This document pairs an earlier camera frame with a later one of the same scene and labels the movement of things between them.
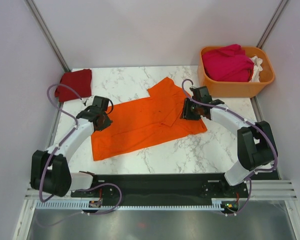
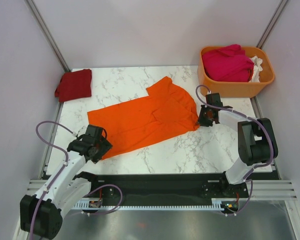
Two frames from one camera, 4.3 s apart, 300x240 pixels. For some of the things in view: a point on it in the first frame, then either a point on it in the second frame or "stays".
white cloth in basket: x=257 y=68 stays
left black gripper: x=107 y=123 → x=105 y=146
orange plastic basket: x=234 y=89 stays
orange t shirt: x=141 y=123 stays
